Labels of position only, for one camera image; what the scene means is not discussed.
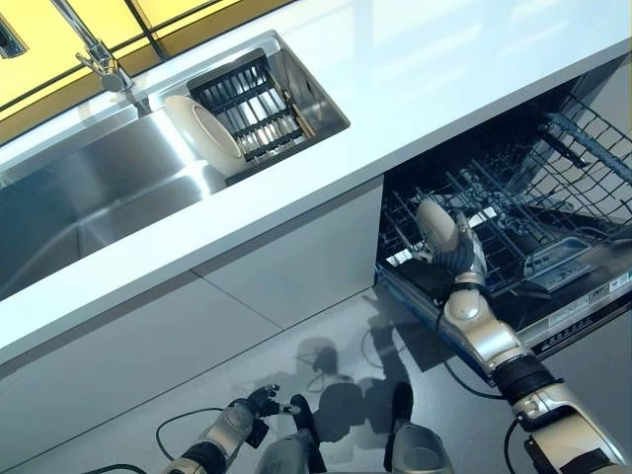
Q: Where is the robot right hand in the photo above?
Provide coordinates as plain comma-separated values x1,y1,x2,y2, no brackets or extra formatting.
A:
418,210,491,281

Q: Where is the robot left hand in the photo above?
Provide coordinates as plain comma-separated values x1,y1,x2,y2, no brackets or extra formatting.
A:
236,382,298,422

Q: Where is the cream ceramic plate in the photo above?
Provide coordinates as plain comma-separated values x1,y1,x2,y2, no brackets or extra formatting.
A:
415,196,461,252
163,93,244,178

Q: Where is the grey dishwasher detergent dispenser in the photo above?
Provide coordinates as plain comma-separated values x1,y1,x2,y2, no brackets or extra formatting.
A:
521,235,594,291

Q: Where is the built-in dishwasher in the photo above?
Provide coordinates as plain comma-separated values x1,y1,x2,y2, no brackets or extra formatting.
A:
372,62,632,392

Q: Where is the white cabinet door beside dishwasher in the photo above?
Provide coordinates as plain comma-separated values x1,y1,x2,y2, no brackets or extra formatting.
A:
191,179,387,338

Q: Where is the wide white cabinet door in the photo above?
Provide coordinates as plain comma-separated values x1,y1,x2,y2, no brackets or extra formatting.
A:
0,268,283,432

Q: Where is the robot right leg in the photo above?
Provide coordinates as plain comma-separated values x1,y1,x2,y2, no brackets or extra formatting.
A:
381,381,456,474

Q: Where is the black sink dish rack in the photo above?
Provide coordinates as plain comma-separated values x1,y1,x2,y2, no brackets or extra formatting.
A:
186,46,321,165

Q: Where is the stainless steel sink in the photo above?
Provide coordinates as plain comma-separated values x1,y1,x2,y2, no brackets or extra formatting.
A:
0,29,353,303

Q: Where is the chrome gooseneck faucet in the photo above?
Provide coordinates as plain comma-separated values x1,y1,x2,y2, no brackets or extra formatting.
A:
0,0,138,109

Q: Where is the dishwasher wire rack with tines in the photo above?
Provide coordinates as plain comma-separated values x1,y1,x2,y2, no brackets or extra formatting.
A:
379,146,575,278

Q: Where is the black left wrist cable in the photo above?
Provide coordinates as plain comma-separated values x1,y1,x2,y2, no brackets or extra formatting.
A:
87,406,229,474

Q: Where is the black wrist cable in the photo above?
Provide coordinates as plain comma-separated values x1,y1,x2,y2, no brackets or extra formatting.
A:
87,406,229,474
433,294,537,474

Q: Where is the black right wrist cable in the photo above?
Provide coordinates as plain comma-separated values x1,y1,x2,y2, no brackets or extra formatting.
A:
433,294,537,474

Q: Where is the dishwasher wire basket rack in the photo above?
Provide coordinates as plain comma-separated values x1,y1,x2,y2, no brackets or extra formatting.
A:
512,92,632,224

